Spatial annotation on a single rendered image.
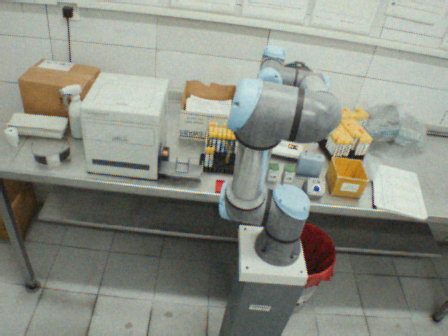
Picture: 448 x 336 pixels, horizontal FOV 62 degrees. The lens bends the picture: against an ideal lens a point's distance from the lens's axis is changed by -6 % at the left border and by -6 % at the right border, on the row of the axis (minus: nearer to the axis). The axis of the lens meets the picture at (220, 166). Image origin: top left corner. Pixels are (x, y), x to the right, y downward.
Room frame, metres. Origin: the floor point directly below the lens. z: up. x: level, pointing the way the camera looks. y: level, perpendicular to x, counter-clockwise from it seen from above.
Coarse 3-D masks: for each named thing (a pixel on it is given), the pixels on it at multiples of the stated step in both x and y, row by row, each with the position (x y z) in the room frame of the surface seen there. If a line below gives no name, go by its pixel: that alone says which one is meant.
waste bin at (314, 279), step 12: (312, 228) 1.42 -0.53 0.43; (300, 240) 1.41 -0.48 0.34; (312, 240) 1.40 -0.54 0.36; (324, 240) 1.36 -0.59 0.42; (312, 252) 1.37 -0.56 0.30; (324, 252) 1.32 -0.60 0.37; (312, 264) 1.32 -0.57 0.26; (324, 264) 1.24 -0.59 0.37; (312, 276) 1.10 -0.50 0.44; (324, 276) 1.15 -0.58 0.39; (312, 288) 1.15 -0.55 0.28; (300, 300) 1.14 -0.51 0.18
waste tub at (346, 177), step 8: (336, 160) 1.31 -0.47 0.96; (344, 160) 1.32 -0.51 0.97; (352, 160) 1.32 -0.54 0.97; (360, 160) 1.32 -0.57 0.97; (328, 168) 1.31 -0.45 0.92; (336, 168) 1.31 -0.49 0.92; (344, 168) 1.32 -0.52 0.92; (352, 168) 1.32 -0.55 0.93; (360, 168) 1.30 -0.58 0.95; (328, 176) 1.28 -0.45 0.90; (336, 176) 1.20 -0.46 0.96; (344, 176) 1.32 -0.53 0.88; (352, 176) 1.32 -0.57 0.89; (360, 176) 1.27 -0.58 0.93; (328, 184) 1.25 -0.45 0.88; (336, 184) 1.19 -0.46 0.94; (344, 184) 1.19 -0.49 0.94; (352, 184) 1.19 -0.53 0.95; (360, 184) 1.19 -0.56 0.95; (336, 192) 1.19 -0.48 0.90; (344, 192) 1.19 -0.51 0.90; (352, 192) 1.19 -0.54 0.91; (360, 192) 1.19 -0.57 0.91
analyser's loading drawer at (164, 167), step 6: (162, 162) 1.18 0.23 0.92; (168, 162) 1.18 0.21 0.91; (174, 162) 1.19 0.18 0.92; (180, 162) 1.19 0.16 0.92; (186, 162) 1.19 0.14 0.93; (162, 168) 1.14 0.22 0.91; (168, 168) 1.15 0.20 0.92; (174, 168) 1.15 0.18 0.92; (180, 168) 1.16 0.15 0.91; (186, 168) 1.17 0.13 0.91; (192, 168) 1.17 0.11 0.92; (198, 168) 1.18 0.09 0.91; (180, 174) 1.13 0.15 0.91; (186, 174) 1.13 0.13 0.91; (192, 174) 1.14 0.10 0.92; (198, 174) 1.14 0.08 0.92
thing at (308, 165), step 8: (304, 152) 1.31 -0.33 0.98; (304, 160) 1.28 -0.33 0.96; (312, 160) 1.28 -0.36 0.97; (320, 160) 1.28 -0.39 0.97; (296, 168) 1.29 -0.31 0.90; (304, 168) 1.28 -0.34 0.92; (312, 168) 1.28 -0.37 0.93; (320, 168) 1.28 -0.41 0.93; (296, 176) 1.26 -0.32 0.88; (304, 176) 1.27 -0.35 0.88; (312, 176) 1.28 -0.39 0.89
